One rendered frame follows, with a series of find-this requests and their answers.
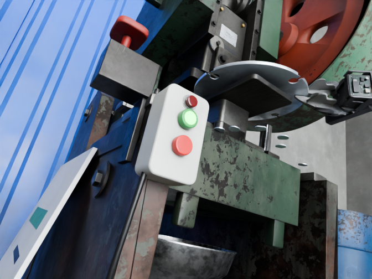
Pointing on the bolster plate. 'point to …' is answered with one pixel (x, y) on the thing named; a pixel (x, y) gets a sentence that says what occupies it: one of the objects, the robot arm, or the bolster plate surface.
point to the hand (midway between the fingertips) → (298, 96)
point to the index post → (265, 138)
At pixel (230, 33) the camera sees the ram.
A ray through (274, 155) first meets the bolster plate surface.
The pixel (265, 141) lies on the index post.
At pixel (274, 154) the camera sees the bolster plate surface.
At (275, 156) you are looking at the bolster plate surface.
